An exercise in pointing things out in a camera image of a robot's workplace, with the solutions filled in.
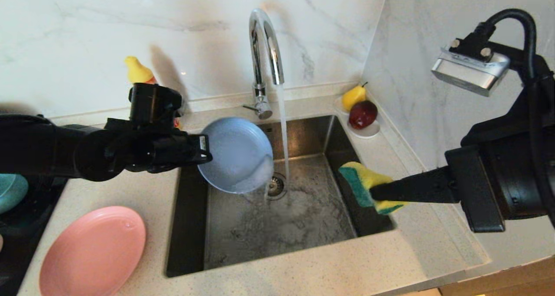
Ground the blue plate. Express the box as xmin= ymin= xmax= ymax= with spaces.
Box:
xmin=197 ymin=117 xmax=274 ymax=195

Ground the yellow green sponge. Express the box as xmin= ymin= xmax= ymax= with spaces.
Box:
xmin=338 ymin=162 xmax=408 ymax=215

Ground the orange dish soap bottle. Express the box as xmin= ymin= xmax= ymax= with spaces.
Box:
xmin=125 ymin=55 xmax=183 ymax=130

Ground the chrome gooseneck faucet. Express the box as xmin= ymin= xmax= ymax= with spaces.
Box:
xmin=241 ymin=9 xmax=285 ymax=121

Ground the teal bowl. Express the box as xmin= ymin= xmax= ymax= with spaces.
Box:
xmin=0 ymin=173 xmax=29 ymax=214

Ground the stainless steel sink basin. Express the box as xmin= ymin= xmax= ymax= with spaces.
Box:
xmin=165 ymin=115 xmax=396 ymax=278

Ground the small white dish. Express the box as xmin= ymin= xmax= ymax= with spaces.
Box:
xmin=333 ymin=95 xmax=381 ymax=139

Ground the round metal drain strainer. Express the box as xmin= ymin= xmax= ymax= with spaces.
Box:
xmin=265 ymin=173 xmax=289 ymax=201

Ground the running water stream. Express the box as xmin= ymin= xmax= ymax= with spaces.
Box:
xmin=276 ymin=85 xmax=292 ymax=206

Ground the dark red apple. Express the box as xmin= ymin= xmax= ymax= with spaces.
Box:
xmin=348 ymin=100 xmax=378 ymax=130

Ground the yellow pear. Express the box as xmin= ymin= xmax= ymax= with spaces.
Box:
xmin=342 ymin=82 xmax=368 ymax=112

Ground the pink plate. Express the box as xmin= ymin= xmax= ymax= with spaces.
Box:
xmin=39 ymin=206 xmax=147 ymax=296

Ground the black glass cooktop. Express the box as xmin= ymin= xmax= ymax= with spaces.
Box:
xmin=0 ymin=179 xmax=68 ymax=296

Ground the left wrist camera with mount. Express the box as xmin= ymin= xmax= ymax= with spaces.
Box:
xmin=129 ymin=83 xmax=183 ymax=124

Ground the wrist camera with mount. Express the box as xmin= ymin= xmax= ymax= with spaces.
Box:
xmin=431 ymin=34 xmax=511 ymax=97
xmin=129 ymin=83 xmax=183 ymax=124

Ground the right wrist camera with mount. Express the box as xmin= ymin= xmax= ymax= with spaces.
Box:
xmin=431 ymin=34 xmax=511 ymax=97

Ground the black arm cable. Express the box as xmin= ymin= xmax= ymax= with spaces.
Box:
xmin=475 ymin=9 xmax=555 ymax=227

